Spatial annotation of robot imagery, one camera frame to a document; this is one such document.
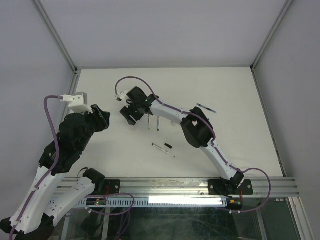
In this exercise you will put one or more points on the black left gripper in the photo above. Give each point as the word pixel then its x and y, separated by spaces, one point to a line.
pixel 102 117

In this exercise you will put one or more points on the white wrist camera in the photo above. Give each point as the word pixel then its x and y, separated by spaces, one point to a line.
pixel 122 96
pixel 78 103

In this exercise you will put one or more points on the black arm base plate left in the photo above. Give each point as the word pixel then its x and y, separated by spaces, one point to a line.
pixel 105 187

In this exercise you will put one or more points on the silver pen lime end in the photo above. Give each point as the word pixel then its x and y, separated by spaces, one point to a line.
pixel 148 122

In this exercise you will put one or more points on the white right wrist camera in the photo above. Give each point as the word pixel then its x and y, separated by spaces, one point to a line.
pixel 122 96

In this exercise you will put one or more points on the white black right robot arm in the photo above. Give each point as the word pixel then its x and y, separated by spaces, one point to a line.
pixel 196 127

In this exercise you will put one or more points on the small circuit board left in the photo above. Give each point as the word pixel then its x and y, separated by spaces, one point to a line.
pixel 96 201

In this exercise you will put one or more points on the small circuit board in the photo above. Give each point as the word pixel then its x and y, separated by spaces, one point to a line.
pixel 234 204
pixel 96 201

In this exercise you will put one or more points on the left aluminium frame post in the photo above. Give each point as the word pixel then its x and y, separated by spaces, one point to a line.
pixel 38 5

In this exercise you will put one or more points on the right aluminium frame post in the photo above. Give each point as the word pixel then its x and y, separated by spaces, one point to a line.
pixel 272 32

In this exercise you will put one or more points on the white slotted cable duct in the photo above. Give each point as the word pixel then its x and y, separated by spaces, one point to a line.
pixel 158 202

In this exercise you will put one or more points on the white pen green end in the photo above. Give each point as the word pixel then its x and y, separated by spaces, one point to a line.
pixel 158 124

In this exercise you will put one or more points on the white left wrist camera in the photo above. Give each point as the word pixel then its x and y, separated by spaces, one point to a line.
pixel 78 103

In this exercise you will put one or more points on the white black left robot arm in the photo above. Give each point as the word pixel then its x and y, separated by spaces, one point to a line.
pixel 37 217

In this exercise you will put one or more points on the aluminium table edge rail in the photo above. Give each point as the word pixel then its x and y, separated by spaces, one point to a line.
pixel 275 187

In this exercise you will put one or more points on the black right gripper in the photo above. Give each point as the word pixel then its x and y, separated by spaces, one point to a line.
pixel 126 112

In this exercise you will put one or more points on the small circuit board right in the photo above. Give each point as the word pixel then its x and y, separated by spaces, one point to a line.
pixel 234 204

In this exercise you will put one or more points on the blue capped pen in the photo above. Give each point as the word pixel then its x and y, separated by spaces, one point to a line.
pixel 206 108

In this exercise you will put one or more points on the black pen cap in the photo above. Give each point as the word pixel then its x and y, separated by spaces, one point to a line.
pixel 168 145

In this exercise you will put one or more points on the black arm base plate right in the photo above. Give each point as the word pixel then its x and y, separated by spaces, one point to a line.
pixel 224 188

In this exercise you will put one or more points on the aluminium frame post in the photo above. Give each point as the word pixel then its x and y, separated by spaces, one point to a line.
pixel 272 32
pixel 38 5

